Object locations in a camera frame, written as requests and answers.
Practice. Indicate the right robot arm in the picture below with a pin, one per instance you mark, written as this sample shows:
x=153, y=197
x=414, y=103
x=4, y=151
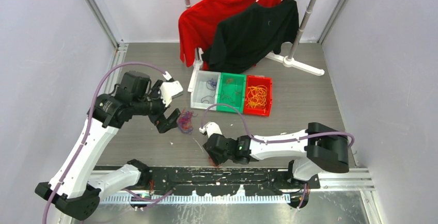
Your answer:
x=316, y=149

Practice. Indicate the red plastic bin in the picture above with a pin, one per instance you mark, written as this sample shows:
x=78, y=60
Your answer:
x=258, y=96

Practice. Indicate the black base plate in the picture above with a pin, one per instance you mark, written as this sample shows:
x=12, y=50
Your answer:
x=224, y=181

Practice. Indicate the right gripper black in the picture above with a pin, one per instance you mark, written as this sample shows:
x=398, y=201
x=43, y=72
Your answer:
x=217, y=159

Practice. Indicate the white plastic bin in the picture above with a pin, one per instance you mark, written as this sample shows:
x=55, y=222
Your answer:
x=205, y=89

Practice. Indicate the red t-shirt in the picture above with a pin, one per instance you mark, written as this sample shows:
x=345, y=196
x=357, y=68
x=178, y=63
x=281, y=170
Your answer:
x=197, y=25

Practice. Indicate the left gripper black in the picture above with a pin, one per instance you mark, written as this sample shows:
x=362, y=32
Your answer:
x=168, y=123

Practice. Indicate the white clothes rack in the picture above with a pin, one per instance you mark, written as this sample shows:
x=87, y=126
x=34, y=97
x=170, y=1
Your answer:
x=287, y=61

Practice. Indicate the green plastic bin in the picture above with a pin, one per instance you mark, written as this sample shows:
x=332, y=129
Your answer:
x=231, y=90

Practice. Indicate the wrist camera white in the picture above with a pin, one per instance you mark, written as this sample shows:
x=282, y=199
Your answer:
x=209, y=129
x=170, y=89

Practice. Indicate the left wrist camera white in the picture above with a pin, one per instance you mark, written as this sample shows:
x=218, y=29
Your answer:
x=170, y=89

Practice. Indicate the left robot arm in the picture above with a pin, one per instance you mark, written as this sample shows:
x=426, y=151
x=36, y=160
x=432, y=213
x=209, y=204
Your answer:
x=72, y=190

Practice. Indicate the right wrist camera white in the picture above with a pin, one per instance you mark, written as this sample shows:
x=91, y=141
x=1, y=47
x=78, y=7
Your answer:
x=209, y=129

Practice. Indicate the black t-shirt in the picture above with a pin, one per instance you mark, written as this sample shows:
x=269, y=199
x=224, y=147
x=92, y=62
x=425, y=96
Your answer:
x=242, y=40

